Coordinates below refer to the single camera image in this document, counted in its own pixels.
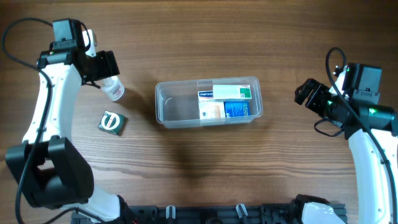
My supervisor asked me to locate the white calamine lotion bottle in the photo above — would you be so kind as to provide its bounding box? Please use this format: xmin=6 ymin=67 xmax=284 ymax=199
xmin=101 ymin=76 xmax=125 ymax=101

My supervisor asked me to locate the blue Vicks lozenge box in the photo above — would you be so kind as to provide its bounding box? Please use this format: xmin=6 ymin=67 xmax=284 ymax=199
xmin=224 ymin=101 xmax=251 ymax=118

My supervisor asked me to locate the white green Panadol box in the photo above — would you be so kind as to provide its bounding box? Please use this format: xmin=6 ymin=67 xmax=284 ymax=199
xmin=213 ymin=85 xmax=252 ymax=101

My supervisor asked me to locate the white Hansaplast plaster box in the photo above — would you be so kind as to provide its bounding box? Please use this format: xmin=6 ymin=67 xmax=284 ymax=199
xmin=198 ymin=91 xmax=226 ymax=119

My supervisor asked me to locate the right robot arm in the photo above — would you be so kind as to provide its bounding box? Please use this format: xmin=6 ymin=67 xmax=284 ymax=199
xmin=295 ymin=63 xmax=397 ymax=223

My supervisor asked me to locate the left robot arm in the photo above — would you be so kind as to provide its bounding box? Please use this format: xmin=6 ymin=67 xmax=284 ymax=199
xmin=6 ymin=19 xmax=136 ymax=223

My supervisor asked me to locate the clear plastic container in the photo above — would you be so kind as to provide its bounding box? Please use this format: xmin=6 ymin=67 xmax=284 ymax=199
xmin=155 ymin=77 xmax=263 ymax=129

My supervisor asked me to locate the green square tin box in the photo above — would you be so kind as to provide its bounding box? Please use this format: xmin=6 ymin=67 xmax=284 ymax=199
xmin=98 ymin=111 xmax=127 ymax=136

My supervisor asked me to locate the right black cable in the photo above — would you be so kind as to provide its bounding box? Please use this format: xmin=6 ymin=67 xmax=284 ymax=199
xmin=313 ymin=47 xmax=398 ymax=224

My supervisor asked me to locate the black cable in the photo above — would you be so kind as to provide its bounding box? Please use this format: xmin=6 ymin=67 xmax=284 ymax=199
xmin=313 ymin=47 xmax=398 ymax=224
xmin=1 ymin=17 xmax=103 ymax=224

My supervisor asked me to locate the left black cable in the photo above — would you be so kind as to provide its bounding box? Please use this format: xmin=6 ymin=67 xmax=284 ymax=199
xmin=1 ymin=17 xmax=103 ymax=224

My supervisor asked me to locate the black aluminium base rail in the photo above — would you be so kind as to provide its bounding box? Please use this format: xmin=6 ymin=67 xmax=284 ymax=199
xmin=70 ymin=203 xmax=348 ymax=224

